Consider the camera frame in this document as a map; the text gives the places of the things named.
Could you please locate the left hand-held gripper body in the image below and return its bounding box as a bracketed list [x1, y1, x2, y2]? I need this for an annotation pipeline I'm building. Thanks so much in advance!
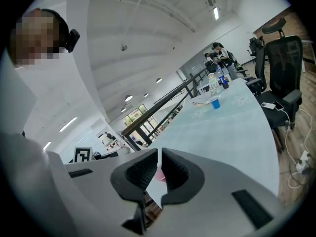
[73, 146, 104, 163]

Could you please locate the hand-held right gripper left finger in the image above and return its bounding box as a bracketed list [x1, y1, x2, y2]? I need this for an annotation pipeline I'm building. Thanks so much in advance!
[63, 148, 158, 237]

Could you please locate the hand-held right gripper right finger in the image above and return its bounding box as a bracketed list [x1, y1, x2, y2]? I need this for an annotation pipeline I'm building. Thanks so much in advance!
[148, 147, 287, 237]

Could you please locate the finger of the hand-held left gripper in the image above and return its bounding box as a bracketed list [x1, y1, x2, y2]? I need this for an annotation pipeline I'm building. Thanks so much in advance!
[102, 147, 131, 159]

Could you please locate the red plastic cup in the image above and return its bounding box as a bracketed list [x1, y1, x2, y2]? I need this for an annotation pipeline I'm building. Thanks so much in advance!
[153, 163, 167, 182]

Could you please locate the blue plastic cup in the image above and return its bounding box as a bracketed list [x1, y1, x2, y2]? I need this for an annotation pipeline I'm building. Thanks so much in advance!
[209, 95, 221, 110]

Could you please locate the dark wooden railing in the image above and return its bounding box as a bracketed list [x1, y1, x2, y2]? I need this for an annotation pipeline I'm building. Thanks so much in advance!
[120, 68, 215, 153]

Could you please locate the long white table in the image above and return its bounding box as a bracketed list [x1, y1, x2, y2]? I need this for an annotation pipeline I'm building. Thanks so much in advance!
[145, 78, 279, 209]

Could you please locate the white power strip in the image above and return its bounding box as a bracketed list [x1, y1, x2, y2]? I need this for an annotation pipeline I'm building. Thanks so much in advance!
[295, 150, 311, 174]

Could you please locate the patterned clear bottle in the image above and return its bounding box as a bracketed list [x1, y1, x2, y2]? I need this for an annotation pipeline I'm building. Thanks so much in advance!
[208, 72, 221, 96]

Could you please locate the blue label soda bottle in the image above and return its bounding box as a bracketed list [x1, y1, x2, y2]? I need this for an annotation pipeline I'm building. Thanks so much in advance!
[215, 63, 230, 89]

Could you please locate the person's head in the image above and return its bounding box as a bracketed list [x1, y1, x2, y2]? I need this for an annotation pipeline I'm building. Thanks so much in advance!
[9, 8, 62, 68]

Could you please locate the black office chair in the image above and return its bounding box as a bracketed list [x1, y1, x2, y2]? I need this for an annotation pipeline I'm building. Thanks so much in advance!
[254, 17, 305, 130]
[247, 37, 258, 64]
[245, 37, 268, 96]

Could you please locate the white charging cable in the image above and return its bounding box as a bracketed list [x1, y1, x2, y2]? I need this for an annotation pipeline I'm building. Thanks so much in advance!
[281, 107, 315, 190]

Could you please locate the black head camera with strap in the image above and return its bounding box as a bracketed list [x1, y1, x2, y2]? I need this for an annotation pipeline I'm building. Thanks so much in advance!
[40, 8, 80, 53]

